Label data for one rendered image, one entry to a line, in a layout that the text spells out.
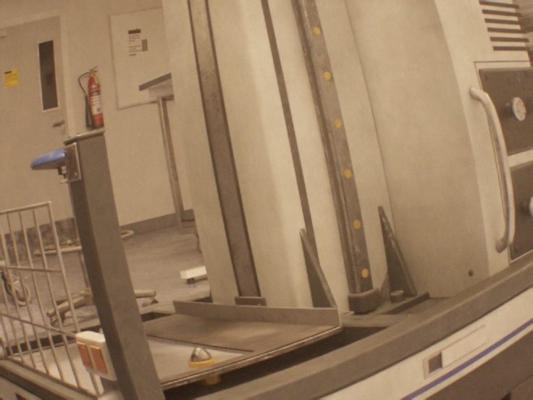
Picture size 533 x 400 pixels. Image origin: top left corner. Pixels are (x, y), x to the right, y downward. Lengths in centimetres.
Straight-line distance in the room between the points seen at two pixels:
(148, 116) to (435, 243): 643
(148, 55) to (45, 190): 156
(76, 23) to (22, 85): 80
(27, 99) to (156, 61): 139
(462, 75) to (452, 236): 21
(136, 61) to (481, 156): 651
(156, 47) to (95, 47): 63
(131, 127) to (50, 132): 87
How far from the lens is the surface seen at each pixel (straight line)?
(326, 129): 109
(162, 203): 749
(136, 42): 752
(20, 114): 691
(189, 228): 489
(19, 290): 415
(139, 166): 740
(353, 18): 117
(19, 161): 686
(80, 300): 328
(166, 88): 392
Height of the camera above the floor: 54
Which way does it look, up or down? 4 degrees down
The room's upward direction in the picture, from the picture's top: 11 degrees counter-clockwise
